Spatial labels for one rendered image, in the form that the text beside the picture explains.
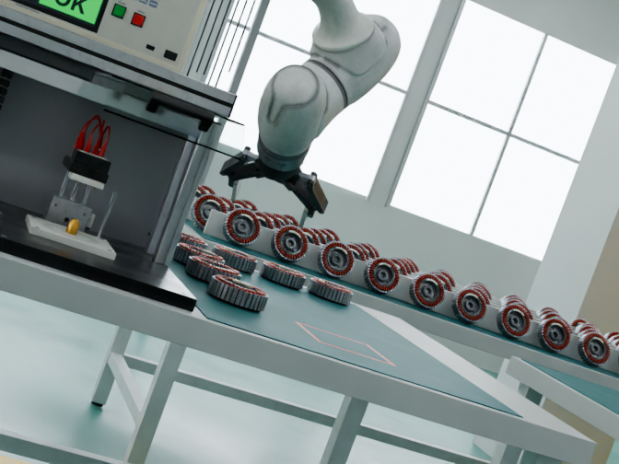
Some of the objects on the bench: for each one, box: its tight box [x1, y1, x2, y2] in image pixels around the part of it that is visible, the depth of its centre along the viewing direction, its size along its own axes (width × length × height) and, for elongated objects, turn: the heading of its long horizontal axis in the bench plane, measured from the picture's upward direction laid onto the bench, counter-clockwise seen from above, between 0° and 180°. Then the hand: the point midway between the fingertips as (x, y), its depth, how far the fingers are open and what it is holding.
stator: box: [207, 274, 269, 312], centre depth 215 cm, size 11×11×4 cm
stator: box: [173, 243, 225, 265], centre depth 249 cm, size 11×11×4 cm
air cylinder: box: [42, 192, 92, 232], centre depth 216 cm, size 5×8×6 cm
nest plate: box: [25, 215, 116, 261], centre depth 202 cm, size 15×15×1 cm
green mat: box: [167, 257, 523, 418], centre depth 240 cm, size 94×61×1 cm, turn 116°
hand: (270, 205), depth 214 cm, fingers open, 13 cm apart
